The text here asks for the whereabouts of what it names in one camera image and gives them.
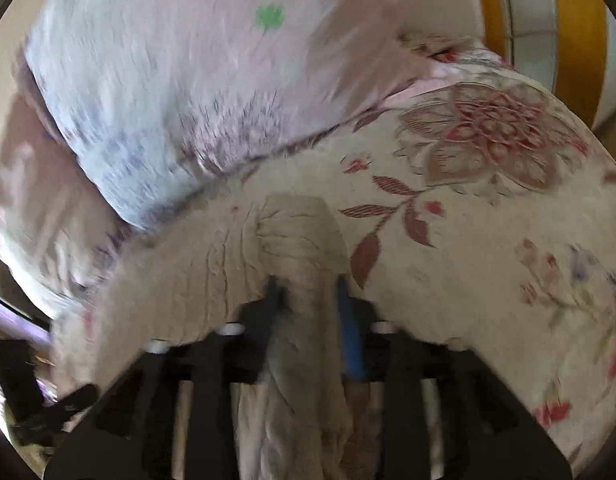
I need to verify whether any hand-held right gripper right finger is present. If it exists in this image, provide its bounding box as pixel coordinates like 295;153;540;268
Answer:
335;275;574;480

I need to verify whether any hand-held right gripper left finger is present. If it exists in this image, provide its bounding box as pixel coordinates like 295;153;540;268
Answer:
43;275;289;480

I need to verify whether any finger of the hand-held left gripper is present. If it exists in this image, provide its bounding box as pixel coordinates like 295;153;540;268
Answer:
0;340;46;426
10;384;102;448

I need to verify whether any beige cable-knit sweater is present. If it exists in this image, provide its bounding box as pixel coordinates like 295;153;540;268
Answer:
53;194;369;480

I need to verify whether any floral bed sheet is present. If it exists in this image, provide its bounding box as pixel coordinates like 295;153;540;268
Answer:
53;35;616;477

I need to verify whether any pink floral pillow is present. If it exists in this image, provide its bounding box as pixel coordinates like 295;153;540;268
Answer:
0;90;139;321

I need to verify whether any pink pillow with tree print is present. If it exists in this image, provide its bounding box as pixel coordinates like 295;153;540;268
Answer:
23;0;441;233

